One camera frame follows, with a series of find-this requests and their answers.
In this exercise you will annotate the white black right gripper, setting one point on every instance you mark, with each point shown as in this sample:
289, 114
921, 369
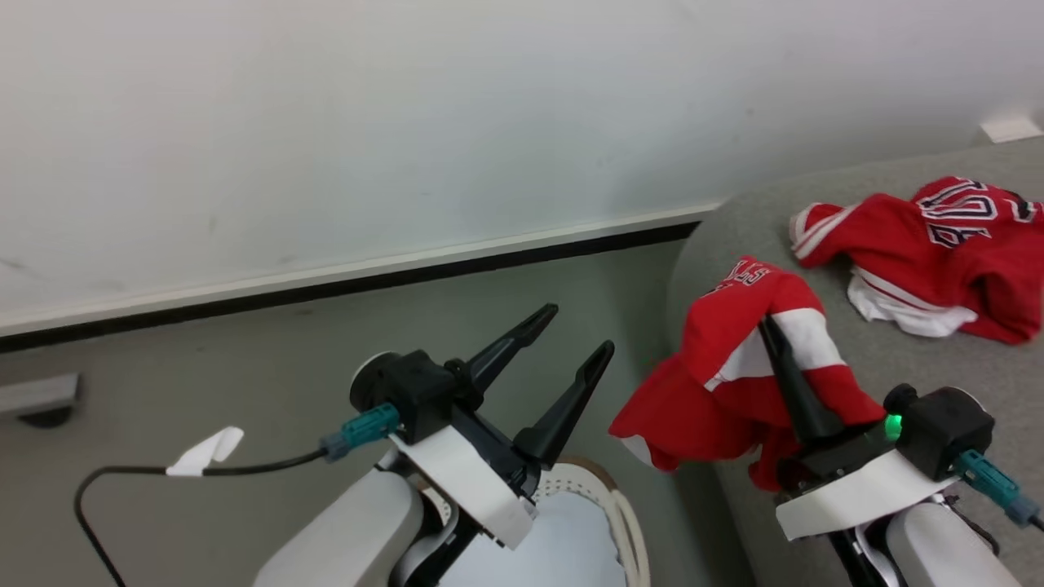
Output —
848, 497

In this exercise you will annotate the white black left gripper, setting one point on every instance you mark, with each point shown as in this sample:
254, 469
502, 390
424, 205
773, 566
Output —
465, 477

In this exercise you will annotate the red jersey with white stripes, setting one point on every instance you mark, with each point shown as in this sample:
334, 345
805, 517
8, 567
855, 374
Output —
718, 326

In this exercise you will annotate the red jersey with black numbers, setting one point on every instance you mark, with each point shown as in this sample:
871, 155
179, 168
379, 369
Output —
987, 253

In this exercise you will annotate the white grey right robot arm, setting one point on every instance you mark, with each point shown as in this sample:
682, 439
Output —
938, 546

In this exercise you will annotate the white perforated laundry basket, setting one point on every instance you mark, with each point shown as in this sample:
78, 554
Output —
575, 479

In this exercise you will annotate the white and black baseboard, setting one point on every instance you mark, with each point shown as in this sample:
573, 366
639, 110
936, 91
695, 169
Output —
326, 277

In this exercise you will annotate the white tape label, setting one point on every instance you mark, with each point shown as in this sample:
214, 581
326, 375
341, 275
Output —
204, 452

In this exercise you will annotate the small white block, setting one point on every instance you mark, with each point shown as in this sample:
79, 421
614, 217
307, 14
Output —
1011, 128

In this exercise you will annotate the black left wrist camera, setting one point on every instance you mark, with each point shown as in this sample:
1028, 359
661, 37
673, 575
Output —
408, 383

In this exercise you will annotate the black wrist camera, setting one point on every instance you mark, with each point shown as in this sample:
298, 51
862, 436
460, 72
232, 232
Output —
946, 432
408, 383

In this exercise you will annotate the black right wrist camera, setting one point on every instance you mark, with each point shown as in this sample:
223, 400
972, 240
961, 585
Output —
946, 432

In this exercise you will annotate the grey flat bracket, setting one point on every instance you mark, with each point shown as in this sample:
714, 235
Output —
33, 395

